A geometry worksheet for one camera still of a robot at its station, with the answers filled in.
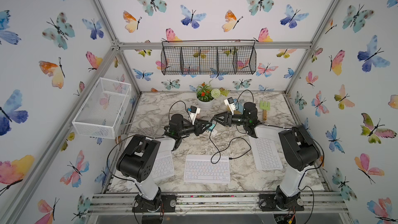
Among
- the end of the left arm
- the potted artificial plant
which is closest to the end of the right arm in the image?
the end of the left arm

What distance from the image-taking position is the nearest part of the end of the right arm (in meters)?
0.73

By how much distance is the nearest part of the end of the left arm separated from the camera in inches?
28.3
